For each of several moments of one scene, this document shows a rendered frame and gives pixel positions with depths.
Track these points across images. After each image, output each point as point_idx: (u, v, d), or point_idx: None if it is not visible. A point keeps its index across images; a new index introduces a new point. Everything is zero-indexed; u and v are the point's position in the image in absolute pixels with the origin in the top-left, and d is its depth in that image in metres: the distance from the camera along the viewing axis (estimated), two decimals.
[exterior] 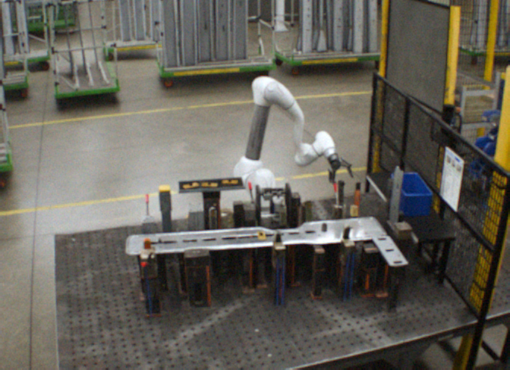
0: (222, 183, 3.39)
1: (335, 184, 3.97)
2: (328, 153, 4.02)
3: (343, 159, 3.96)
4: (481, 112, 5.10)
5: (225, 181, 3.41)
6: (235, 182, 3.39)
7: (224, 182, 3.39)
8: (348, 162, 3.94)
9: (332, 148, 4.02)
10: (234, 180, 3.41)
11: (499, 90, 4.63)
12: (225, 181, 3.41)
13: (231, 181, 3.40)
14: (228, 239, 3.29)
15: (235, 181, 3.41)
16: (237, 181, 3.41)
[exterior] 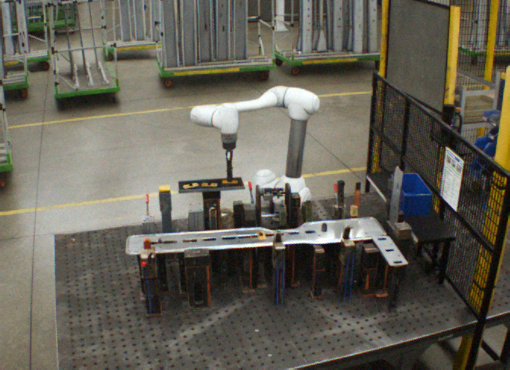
0: (222, 183, 3.39)
1: None
2: (221, 138, 3.29)
3: (227, 161, 3.29)
4: (481, 112, 5.10)
5: (225, 181, 3.41)
6: (235, 182, 3.39)
7: (224, 182, 3.39)
8: (231, 166, 3.31)
9: (225, 136, 3.25)
10: (234, 180, 3.41)
11: (499, 90, 4.63)
12: (225, 181, 3.40)
13: (231, 181, 3.40)
14: (228, 239, 3.29)
15: (235, 181, 3.41)
16: (237, 181, 3.40)
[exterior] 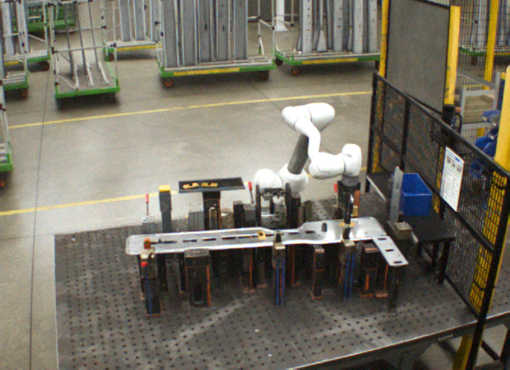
0: (341, 227, 3.20)
1: (345, 217, 3.21)
2: (342, 180, 3.11)
3: (350, 204, 3.12)
4: (481, 112, 5.10)
5: (341, 224, 3.23)
6: (353, 224, 3.22)
7: (341, 225, 3.21)
8: (353, 208, 3.14)
9: (349, 180, 3.07)
10: (350, 222, 3.24)
11: (499, 90, 4.63)
12: (342, 224, 3.22)
13: None
14: (228, 239, 3.29)
15: (352, 224, 3.23)
16: (354, 223, 3.23)
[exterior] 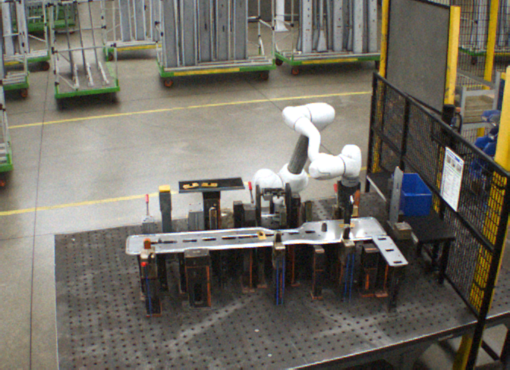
0: (341, 227, 3.21)
1: (345, 217, 3.22)
2: (342, 181, 3.11)
3: (350, 205, 3.12)
4: (481, 112, 5.10)
5: (341, 225, 3.23)
6: (353, 225, 3.22)
7: (341, 226, 3.21)
8: (353, 210, 3.14)
9: (349, 180, 3.07)
10: (350, 224, 3.24)
11: (499, 90, 4.63)
12: (342, 225, 3.22)
13: None
14: (228, 239, 3.29)
15: (352, 224, 3.24)
16: (354, 224, 3.23)
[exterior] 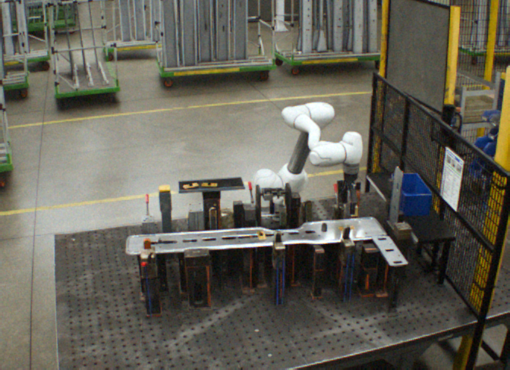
0: (340, 230, 3.21)
1: (344, 197, 3.23)
2: (343, 168, 3.08)
3: (352, 190, 3.06)
4: (481, 112, 5.10)
5: (341, 228, 3.24)
6: (352, 228, 3.23)
7: (341, 229, 3.22)
8: (357, 196, 3.07)
9: (350, 167, 3.05)
10: (350, 226, 3.25)
11: (499, 90, 4.63)
12: (342, 228, 3.23)
13: None
14: (228, 239, 3.29)
15: (351, 227, 3.24)
16: (353, 227, 3.24)
